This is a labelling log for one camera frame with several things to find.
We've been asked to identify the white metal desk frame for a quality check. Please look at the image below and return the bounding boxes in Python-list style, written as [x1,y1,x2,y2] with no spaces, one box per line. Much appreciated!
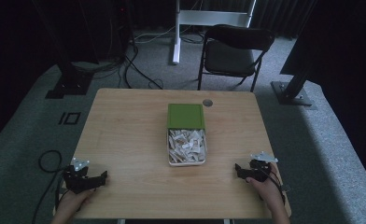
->
[172,0,257,65]

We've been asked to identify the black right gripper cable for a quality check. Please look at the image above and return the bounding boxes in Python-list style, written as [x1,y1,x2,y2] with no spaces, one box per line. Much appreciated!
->
[262,167,287,207]

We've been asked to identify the black folding chair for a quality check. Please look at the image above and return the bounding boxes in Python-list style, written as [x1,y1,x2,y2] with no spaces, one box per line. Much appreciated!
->
[197,24,275,93]

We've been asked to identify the person's right hand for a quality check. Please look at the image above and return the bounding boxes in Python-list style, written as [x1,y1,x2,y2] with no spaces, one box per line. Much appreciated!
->
[245,162,287,214]

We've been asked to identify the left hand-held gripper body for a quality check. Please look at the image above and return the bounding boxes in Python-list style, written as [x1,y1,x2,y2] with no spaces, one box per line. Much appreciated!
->
[62,157,101,195]

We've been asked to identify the person's left hand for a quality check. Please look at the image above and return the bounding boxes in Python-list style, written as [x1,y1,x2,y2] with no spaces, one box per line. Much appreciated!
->
[55,187,97,219]

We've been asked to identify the black metal stand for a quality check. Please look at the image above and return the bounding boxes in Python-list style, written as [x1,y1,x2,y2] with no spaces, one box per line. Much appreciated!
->
[270,0,318,110]
[31,0,100,100]

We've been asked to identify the white box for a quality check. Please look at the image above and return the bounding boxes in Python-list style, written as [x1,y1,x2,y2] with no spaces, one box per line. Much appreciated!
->
[166,128,208,167]

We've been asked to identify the green box lid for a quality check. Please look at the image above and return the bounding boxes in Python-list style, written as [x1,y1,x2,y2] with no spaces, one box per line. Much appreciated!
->
[166,103,206,131]

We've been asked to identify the black floor cables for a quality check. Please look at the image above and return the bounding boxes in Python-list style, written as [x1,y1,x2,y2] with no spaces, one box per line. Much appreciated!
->
[73,27,205,91]

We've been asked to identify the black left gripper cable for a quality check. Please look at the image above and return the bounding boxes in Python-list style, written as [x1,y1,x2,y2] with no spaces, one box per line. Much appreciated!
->
[31,149,67,224]

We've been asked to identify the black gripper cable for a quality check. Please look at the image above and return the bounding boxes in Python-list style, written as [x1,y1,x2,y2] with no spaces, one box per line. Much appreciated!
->
[262,167,287,207]
[31,149,67,224]

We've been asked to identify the pile of white packets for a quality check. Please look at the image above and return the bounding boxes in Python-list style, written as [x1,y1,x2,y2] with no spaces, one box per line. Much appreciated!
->
[168,129,206,163]

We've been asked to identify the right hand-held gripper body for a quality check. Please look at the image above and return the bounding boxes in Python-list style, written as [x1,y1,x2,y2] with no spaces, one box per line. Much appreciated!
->
[247,151,279,183]

